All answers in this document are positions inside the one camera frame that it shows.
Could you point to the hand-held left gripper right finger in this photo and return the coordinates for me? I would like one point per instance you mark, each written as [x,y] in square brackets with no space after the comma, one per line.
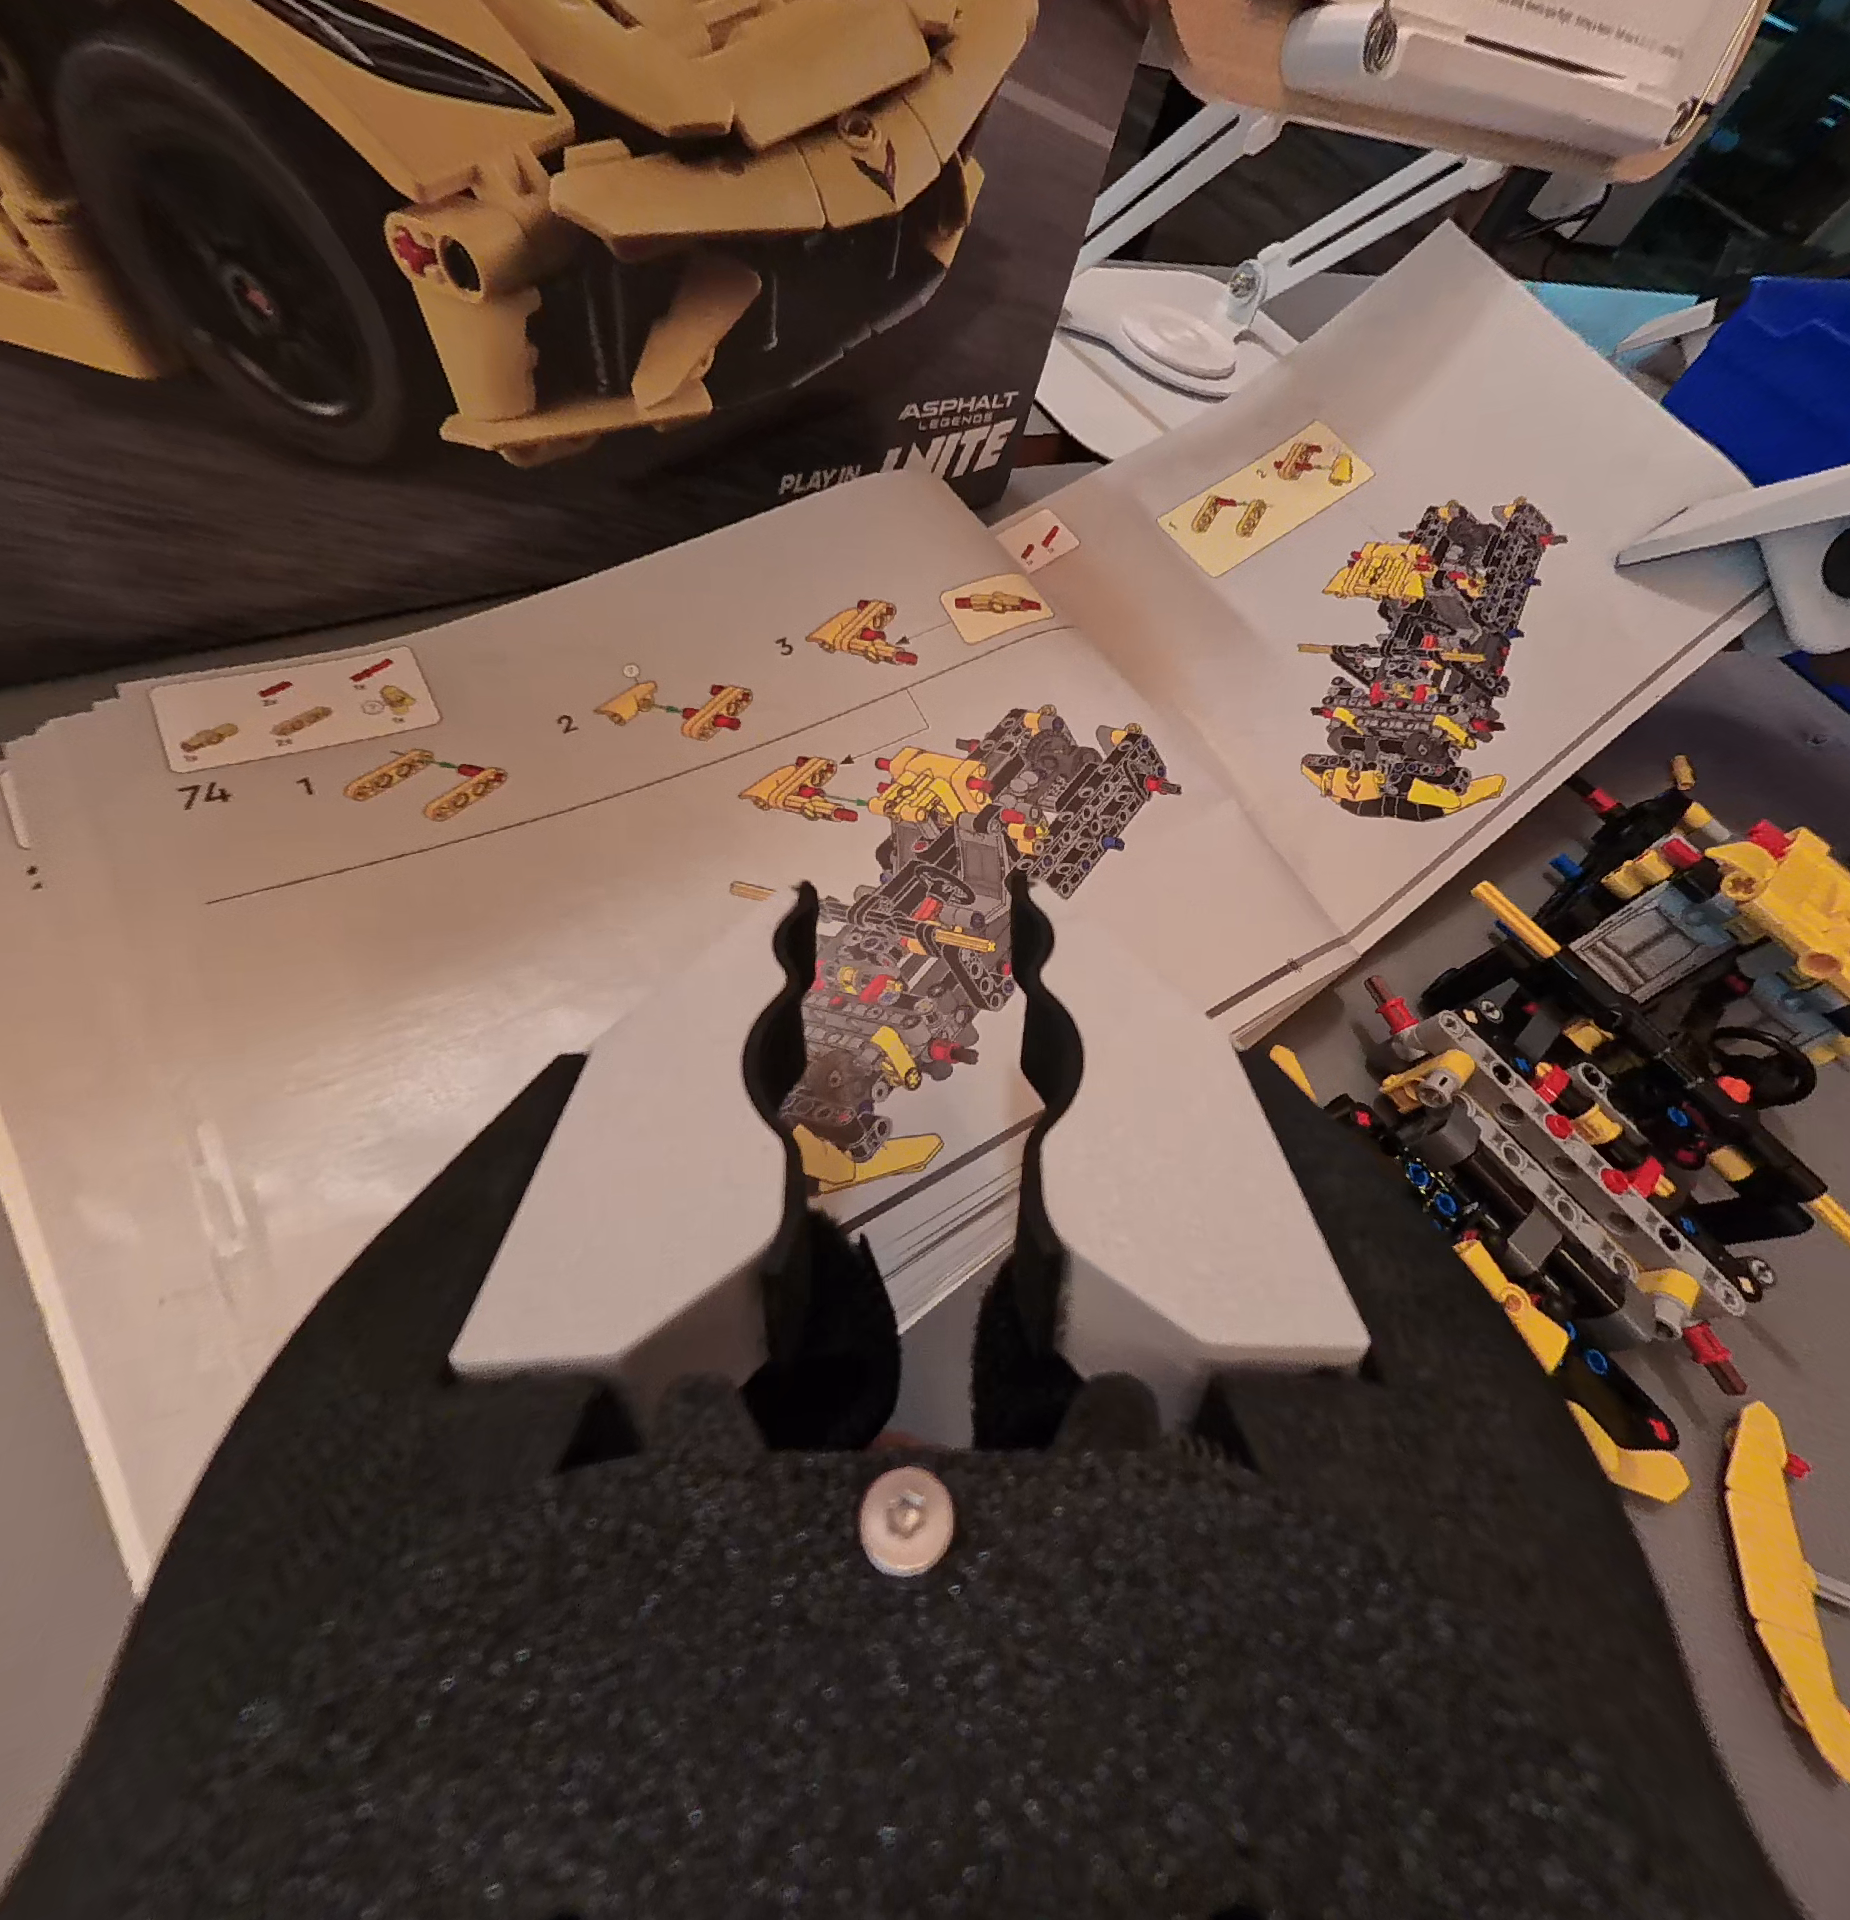
[1195,1200]

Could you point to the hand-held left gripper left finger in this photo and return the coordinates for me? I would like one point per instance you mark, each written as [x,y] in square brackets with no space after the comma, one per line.
[638,1200]

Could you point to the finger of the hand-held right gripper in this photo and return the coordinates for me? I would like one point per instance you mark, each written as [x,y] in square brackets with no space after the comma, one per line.
[1748,524]

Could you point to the partly built lego car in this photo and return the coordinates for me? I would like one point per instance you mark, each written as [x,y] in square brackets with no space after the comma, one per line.
[1615,1078]

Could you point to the yellow lego panel grey pin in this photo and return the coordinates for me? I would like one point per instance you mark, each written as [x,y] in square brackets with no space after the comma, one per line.
[1779,1574]

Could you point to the black lego set box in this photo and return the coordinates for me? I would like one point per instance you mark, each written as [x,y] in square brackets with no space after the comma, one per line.
[264,450]

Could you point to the blue plastic bin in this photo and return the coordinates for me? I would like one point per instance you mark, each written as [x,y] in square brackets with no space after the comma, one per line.
[1796,358]

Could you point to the open instruction booklet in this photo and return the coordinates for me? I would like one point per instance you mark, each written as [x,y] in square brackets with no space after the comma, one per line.
[414,975]

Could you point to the printed instruction sheet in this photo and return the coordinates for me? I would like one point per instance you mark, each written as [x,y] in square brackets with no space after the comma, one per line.
[1555,29]

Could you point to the wooden book stand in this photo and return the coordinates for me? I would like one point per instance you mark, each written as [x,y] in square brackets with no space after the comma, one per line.
[1465,60]

